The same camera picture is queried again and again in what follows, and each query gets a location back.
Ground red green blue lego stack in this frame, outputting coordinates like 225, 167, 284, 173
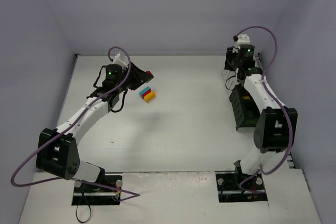
145, 70, 154, 83

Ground blue red yellow lego stack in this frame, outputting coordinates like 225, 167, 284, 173
139, 86, 156, 103

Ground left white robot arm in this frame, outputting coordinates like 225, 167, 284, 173
36, 63, 154, 183

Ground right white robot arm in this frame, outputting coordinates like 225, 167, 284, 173
224, 44, 298, 175

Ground black slotted container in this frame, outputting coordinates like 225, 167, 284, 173
229, 84, 260, 130

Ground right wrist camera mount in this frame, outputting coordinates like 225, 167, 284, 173
233, 34, 250, 48

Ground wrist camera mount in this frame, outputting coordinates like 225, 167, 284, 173
233, 34, 250, 48
112, 52, 128, 69

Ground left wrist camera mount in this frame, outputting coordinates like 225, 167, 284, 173
112, 52, 128, 69

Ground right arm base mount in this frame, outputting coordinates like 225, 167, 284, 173
215, 173, 268, 203

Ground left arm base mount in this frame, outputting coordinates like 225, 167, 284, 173
71, 174, 123, 206

